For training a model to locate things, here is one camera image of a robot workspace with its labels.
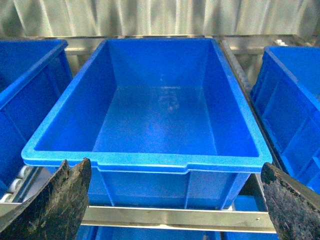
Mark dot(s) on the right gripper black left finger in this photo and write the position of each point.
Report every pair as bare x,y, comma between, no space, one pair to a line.
56,211

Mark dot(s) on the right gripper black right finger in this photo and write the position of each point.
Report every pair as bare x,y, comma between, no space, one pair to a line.
294,209

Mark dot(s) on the blue bin with buttons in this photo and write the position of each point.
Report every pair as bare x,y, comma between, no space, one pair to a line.
33,75

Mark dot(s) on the lower blue bin middle-left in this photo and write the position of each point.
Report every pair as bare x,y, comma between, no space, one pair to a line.
126,233

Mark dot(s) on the white roller track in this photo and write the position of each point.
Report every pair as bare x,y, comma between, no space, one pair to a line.
15,190

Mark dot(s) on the blue right ribbed bin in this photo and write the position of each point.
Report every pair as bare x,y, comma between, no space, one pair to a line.
286,97

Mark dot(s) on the empty blue middle bin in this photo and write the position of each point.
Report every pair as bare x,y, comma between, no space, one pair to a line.
164,123

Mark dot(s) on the steel shelf front rail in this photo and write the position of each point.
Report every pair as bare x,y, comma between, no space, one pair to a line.
178,219

